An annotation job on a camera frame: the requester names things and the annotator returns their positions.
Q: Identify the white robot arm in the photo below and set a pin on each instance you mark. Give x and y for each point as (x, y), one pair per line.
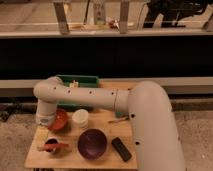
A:
(155, 134)

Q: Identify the white cup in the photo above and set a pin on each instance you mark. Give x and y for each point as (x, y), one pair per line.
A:
(80, 118)

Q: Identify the red pepper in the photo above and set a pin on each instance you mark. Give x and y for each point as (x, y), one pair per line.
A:
(52, 146)

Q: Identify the green plastic tray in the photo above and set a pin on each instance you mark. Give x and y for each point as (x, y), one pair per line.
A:
(78, 81)

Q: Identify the wooden board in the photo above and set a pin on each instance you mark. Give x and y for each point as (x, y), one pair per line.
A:
(69, 158)

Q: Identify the red bowl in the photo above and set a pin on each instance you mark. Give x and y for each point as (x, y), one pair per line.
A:
(60, 120)

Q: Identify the purple bowl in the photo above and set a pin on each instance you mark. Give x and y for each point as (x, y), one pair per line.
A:
(92, 144)

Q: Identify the black rectangular block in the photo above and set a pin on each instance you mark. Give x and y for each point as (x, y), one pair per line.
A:
(121, 149)

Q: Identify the yellow sponge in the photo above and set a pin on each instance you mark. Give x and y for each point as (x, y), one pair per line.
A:
(41, 135)

